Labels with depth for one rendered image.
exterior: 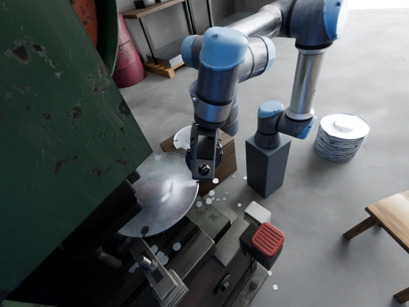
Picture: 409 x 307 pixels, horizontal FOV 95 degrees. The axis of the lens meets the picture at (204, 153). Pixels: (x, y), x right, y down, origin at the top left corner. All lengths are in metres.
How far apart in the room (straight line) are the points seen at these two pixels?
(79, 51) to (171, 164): 0.48
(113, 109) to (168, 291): 0.40
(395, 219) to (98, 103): 1.14
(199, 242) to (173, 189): 0.16
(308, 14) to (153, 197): 0.70
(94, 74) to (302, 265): 1.25
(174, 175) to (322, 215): 1.06
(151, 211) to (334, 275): 1.04
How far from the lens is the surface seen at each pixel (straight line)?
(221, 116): 0.38
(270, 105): 1.00
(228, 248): 0.62
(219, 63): 0.33
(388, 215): 1.16
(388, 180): 1.75
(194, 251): 0.57
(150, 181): 0.62
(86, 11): 0.76
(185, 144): 1.29
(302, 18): 0.76
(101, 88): 0.22
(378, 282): 1.40
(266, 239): 0.50
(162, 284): 0.52
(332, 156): 1.68
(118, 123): 0.24
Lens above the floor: 1.23
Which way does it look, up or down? 45 degrees down
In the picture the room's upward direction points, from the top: 15 degrees counter-clockwise
